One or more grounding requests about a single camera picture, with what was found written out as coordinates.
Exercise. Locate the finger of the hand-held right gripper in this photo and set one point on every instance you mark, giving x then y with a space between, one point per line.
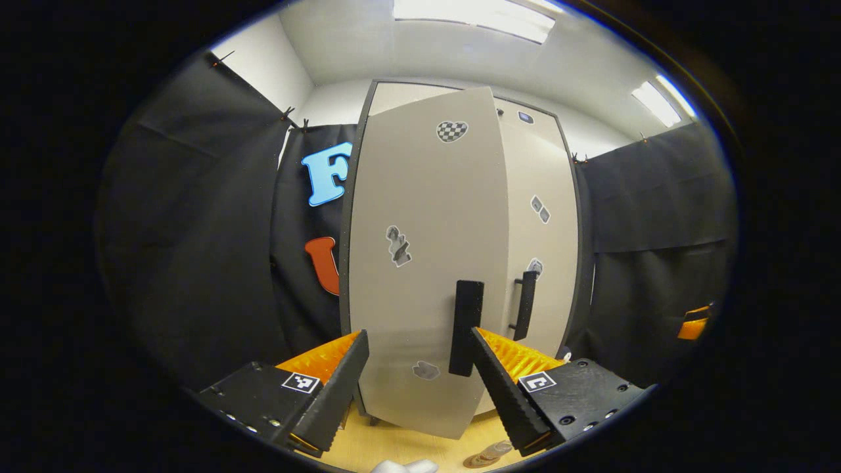
693 327

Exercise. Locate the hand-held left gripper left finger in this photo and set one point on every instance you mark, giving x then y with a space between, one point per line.
335 394

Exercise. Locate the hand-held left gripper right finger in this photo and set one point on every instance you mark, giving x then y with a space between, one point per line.
502 394

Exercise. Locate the clear bottle with red label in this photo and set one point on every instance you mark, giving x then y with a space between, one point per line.
494 450

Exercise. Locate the grey and black cabinet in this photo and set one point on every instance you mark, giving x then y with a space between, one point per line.
344 263

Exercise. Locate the grey cabinet door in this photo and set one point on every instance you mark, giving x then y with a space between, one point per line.
420 197
545 171

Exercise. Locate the black backdrop cloth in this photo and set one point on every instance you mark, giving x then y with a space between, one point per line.
197 230

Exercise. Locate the ceiling light panel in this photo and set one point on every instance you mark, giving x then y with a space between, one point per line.
473 16
657 104

